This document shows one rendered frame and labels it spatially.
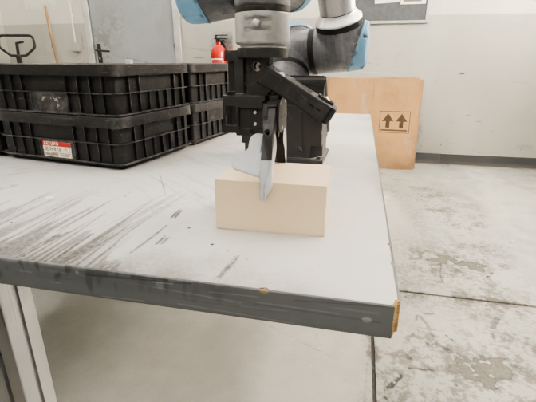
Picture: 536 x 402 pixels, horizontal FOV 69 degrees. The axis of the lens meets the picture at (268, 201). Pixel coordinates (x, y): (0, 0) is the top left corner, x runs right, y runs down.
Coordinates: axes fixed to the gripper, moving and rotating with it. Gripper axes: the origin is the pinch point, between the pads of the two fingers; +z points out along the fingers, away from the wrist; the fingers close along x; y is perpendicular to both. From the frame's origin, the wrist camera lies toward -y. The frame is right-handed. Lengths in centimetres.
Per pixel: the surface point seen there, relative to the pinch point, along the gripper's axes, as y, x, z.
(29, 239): 32.5, 15.0, 5.3
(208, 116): 32, -60, -2
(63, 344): 82, -39, 75
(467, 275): -70, -117, 75
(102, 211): 28.7, 3.2, 5.3
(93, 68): 43, -21, -17
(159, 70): 35, -36, -16
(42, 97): 60, -24, -10
